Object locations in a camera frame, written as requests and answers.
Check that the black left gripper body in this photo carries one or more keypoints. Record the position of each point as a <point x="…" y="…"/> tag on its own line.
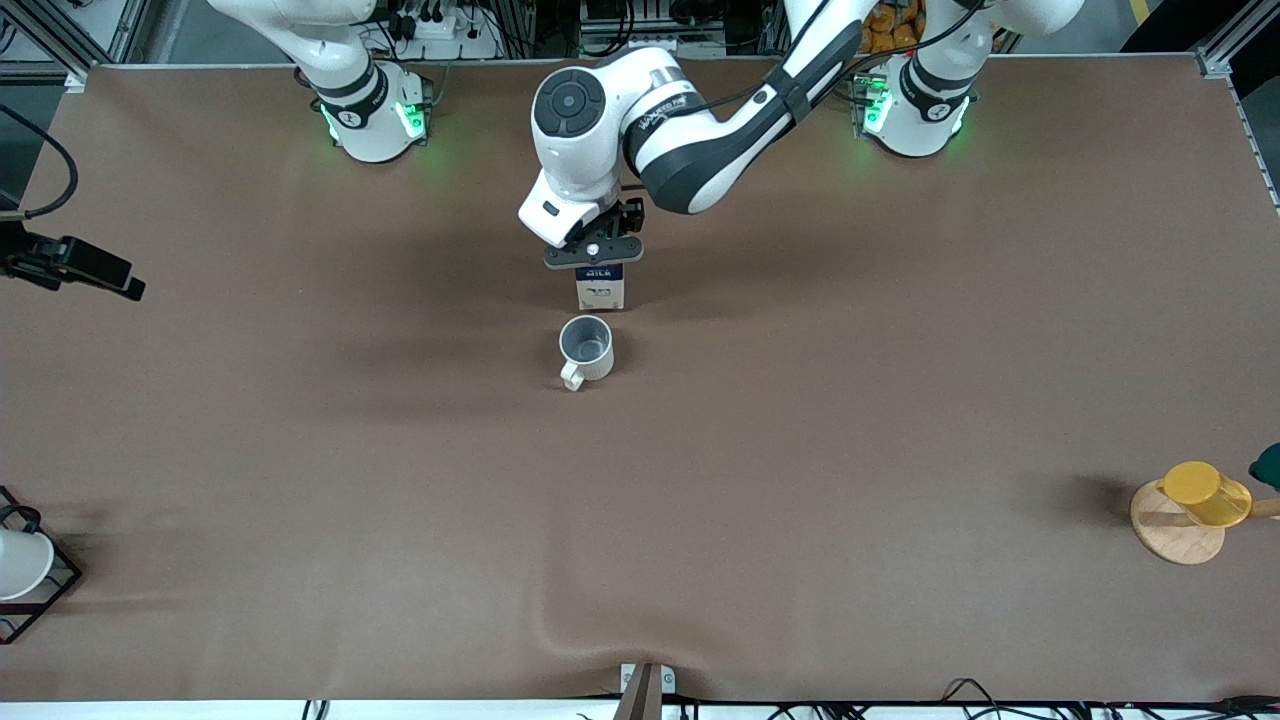
<point x="629" y="217"/>

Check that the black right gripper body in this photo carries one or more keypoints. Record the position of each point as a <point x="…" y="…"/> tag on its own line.
<point x="52" y="258"/>

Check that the blue white milk carton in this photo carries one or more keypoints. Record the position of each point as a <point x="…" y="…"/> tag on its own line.
<point x="600" y="288"/>

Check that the cream ceramic mug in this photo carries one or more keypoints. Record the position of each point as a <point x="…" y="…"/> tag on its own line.
<point x="587" y="348"/>

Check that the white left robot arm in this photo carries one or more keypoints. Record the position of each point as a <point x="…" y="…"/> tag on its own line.
<point x="640" y="120"/>

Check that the white cup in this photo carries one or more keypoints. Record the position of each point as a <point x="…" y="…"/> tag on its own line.
<point x="20" y="562"/>

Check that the round wooden cup stand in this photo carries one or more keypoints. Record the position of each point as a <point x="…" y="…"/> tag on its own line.
<point x="1175" y="535"/>

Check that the yellow plastic cup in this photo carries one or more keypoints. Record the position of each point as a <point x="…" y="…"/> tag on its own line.
<point x="1205" y="493"/>

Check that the white power strip with plugs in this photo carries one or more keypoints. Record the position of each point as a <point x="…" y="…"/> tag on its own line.
<point x="445" y="30"/>

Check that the orange snack bag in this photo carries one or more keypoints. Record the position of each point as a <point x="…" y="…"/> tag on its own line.
<point x="895" y="25"/>

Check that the dark green object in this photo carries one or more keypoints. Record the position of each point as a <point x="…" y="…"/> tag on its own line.
<point x="1268" y="467"/>

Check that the aluminium frame profile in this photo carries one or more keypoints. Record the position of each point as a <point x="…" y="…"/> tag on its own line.
<point x="1225" y="45"/>
<point x="70" y="35"/>

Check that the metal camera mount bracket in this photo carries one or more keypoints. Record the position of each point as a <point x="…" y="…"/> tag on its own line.
<point x="647" y="690"/>

